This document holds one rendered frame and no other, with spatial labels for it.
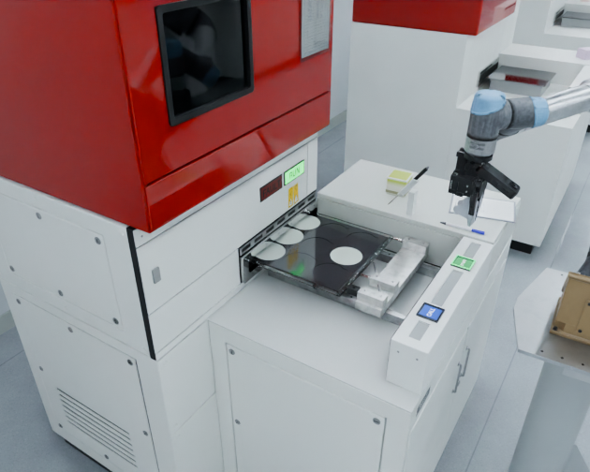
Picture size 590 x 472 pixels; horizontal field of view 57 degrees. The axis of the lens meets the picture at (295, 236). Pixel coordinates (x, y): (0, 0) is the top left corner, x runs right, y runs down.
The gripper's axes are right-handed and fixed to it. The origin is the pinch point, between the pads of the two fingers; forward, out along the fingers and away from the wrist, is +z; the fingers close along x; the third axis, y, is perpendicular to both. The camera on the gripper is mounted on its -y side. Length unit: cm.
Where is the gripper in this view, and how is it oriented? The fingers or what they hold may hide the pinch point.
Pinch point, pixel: (472, 222)
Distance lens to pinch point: 157.0
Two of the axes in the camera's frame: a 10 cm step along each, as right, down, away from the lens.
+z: -0.1, 8.5, 5.3
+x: -5.4, 4.4, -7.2
